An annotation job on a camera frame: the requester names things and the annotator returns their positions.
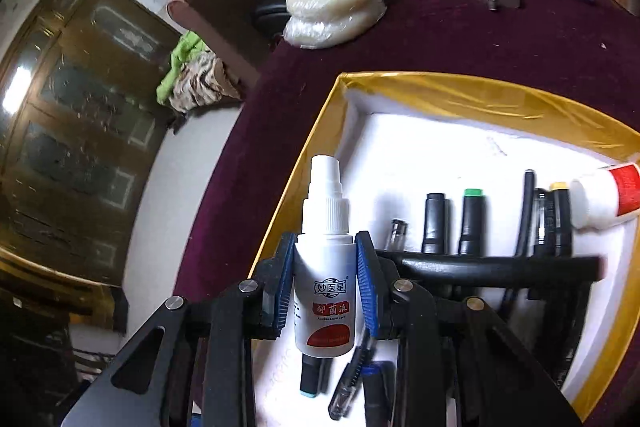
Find transparent ballpoint pen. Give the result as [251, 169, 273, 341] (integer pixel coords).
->
[533, 187, 554, 257]

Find long black marker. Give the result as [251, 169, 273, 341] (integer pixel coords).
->
[421, 193, 447, 255]

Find blue grip ballpoint pen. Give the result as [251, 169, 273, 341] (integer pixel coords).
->
[328, 327, 375, 421]

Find green and patterned cloth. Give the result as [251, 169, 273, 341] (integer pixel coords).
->
[156, 31, 243, 114]

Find black marker green cap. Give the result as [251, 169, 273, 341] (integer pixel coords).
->
[458, 188, 486, 257]

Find clear cap gel pen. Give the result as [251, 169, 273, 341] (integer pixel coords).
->
[384, 219, 408, 251]

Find black test gel pen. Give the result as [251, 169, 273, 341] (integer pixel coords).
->
[498, 169, 536, 322]

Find gold lined white box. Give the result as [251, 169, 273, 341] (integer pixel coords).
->
[252, 72, 639, 426]

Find white red label pill bottle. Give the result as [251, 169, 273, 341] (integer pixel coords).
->
[570, 162, 640, 230]

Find black marker yellow-green cap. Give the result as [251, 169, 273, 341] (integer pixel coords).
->
[549, 182, 573, 257]

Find wooden cabinet doors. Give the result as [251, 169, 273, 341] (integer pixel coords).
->
[1, 0, 178, 286]

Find black marker blue cap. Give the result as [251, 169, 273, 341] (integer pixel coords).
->
[361, 361, 395, 427]

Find black marker yellow cap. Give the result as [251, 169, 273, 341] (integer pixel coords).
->
[376, 251, 606, 288]

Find wrapped white round cakes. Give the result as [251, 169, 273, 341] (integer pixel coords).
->
[283, 0, 386, 50]

